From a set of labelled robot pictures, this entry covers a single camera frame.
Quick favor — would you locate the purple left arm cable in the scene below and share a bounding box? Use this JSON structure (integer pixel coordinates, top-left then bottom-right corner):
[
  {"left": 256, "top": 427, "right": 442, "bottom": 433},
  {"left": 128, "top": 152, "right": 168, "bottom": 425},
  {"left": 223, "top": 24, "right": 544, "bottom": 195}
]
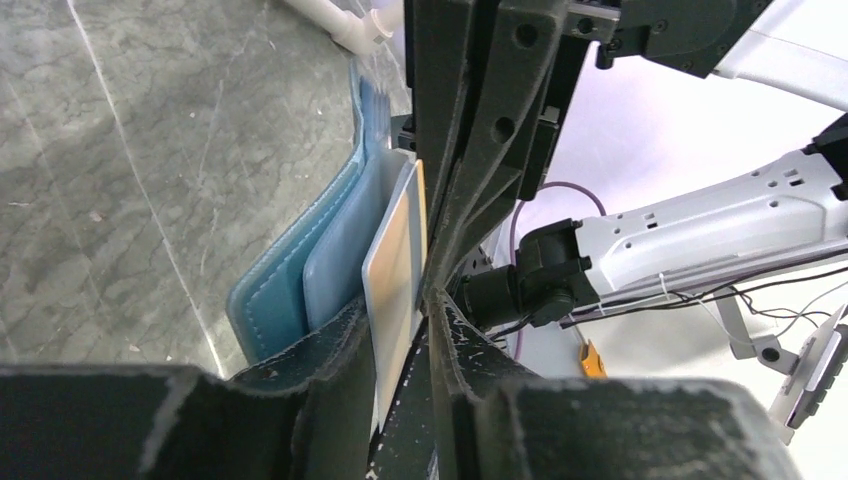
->
[{"left": 506, "top": 180, "right": 607, "bottom": 362}]

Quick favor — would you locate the blue card holder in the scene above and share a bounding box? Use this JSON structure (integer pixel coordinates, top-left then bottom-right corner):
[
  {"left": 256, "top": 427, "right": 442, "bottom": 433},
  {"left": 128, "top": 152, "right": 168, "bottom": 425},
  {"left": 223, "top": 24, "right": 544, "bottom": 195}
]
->
[{"left": 226, "top": 62, "right": 403, "bottom": 364}]

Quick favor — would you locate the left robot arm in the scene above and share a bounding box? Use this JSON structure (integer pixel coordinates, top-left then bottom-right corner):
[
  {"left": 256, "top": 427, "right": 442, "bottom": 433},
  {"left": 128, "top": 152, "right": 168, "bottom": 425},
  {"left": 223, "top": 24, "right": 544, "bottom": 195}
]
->
[{"left": 1, "top": 126, "right": 847, "bottom": 479}]

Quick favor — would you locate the orange credit card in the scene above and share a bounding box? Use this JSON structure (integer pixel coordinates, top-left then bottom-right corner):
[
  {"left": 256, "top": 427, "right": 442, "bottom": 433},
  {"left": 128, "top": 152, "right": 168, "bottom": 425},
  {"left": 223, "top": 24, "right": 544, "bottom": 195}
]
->
[{"left": 361, "top": 160, "right": 427, "bottom": 431}]

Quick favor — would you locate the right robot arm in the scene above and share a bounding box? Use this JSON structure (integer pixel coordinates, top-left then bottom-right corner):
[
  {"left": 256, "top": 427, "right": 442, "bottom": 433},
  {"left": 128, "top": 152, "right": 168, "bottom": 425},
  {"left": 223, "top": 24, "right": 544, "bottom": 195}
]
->
[{"left": 406, "top": 1, "right": 847, "bottom": 300}]

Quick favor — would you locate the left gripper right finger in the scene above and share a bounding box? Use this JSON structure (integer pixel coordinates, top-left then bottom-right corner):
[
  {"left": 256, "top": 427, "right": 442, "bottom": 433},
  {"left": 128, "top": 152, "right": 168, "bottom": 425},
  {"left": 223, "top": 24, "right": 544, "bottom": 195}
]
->
[{"left": 427, "top": 291, "right": 799, "bottom": 479}]

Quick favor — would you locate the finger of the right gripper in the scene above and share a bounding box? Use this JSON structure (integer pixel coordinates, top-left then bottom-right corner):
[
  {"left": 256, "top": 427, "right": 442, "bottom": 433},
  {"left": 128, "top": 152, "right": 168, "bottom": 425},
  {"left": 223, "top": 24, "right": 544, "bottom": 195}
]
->
[
  {"left": 406, "top": 1, "right": 504, "bottom": 279},
  {"left": 423, "top": 1, "right": 589, "bottom": 291}
]

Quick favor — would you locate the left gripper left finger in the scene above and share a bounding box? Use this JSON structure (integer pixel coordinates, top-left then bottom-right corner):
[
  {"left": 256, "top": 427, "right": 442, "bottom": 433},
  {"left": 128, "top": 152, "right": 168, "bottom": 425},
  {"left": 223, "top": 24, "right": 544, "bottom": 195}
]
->
[{"left": 1, "top": 299, "right": 375, "bottom": 479}]

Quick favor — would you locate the white pvc pipe frame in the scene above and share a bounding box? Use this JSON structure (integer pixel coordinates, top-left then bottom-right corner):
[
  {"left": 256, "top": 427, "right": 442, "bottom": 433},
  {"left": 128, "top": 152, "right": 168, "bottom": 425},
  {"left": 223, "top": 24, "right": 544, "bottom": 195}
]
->
[{"left": 285, "top": 0, "right": 405, "bottom": 55}]

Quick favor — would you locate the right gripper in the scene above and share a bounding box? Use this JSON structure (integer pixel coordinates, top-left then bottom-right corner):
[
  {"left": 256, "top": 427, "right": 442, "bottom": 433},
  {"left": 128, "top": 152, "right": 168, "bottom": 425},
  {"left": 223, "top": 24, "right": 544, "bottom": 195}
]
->
[{"left": 563, "top": 0, "right": 771, "bottom": 78}]

